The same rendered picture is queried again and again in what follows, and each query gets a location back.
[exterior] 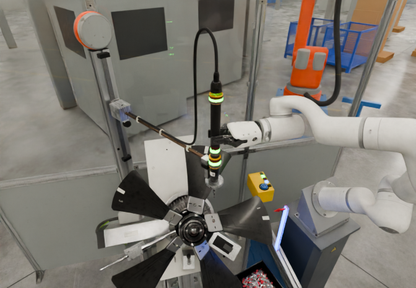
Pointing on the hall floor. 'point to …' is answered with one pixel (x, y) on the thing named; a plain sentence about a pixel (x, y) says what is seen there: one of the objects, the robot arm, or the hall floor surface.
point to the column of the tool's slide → (124, 168)
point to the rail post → (245, 254)
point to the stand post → (186, 281)
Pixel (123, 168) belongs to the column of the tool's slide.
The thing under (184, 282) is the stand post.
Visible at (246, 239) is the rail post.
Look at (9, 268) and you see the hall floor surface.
